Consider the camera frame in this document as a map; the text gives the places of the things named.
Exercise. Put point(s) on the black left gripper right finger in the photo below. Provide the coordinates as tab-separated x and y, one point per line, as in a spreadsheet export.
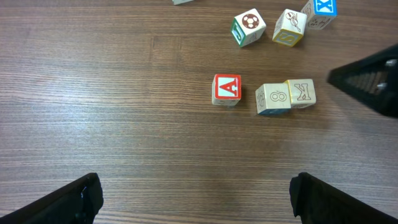
317	202

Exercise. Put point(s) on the violin picture white block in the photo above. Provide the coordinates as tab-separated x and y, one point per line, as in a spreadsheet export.
289	28

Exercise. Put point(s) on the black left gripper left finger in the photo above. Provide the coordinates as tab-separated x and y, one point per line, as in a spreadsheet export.
76	202

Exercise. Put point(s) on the number four yellow block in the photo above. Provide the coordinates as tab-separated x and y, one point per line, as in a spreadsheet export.
273	98

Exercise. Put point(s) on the white red sided block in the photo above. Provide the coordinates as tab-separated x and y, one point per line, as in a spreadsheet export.
177	2

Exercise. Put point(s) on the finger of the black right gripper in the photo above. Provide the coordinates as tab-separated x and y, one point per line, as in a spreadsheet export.
371	81

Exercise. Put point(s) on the letter K white block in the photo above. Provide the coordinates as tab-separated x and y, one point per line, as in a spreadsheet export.
302	92

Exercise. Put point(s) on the red letter A block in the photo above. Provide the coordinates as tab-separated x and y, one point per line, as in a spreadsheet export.
226	89

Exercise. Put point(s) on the blue letter X block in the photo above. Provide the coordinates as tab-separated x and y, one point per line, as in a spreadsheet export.
319	13

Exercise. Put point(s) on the soccer ball picture block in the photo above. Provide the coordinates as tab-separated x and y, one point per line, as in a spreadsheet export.
247	27

